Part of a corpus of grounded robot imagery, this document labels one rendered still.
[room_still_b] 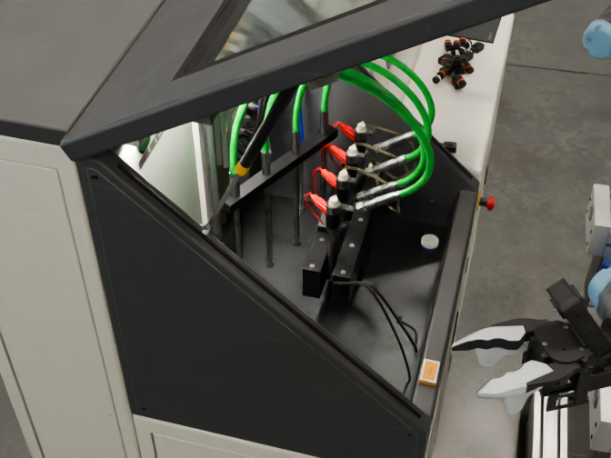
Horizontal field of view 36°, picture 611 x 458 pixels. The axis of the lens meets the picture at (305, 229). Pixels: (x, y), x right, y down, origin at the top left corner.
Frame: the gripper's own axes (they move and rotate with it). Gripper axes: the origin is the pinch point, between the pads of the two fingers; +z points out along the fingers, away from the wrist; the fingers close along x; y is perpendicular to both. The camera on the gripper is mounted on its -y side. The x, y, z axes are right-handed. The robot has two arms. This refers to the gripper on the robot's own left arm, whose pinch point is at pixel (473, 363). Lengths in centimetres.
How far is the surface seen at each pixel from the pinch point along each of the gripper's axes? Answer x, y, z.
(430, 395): 37, 46, -11
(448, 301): 58, 43, -22
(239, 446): 49, 63, 23
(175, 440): 57, 65, 35
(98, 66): 65, -13, 37
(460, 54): 130, 28, -52
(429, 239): 86, 50, -29
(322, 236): 78, 37, -2
